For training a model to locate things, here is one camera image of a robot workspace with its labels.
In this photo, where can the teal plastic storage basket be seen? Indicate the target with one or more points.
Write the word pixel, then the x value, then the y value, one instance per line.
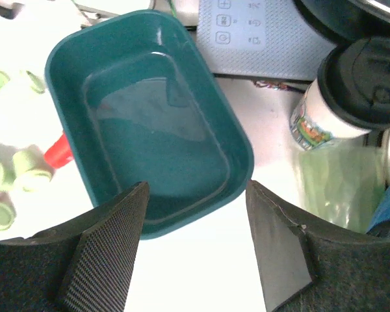
pixel 137 102

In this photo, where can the grey induction cooker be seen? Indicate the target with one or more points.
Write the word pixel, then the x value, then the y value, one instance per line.
pixel 267 39

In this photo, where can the green capsule lower right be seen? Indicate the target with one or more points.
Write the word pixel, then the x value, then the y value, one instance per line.
pixel 7 216

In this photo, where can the green capsule cluster right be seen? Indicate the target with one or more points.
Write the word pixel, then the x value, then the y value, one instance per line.
pixel 26 160

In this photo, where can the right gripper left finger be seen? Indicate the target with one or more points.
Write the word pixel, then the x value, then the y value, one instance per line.
pixel 84 264

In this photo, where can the green capsule top right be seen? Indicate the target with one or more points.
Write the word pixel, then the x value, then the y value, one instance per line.
pixel 32 81

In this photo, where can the black frying pan with lid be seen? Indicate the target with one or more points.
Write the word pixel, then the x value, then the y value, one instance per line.
pixel 342 21

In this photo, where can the green glass tumbler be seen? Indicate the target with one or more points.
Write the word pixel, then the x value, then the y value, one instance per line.
pixel 342 184

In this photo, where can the green capsule centre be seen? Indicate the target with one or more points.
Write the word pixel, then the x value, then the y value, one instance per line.
pixel 33 180

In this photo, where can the red capsule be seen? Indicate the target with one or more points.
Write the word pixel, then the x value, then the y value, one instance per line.
pixel 59 154

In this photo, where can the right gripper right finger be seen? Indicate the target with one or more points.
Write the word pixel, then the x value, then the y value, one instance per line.
pixel 308 264

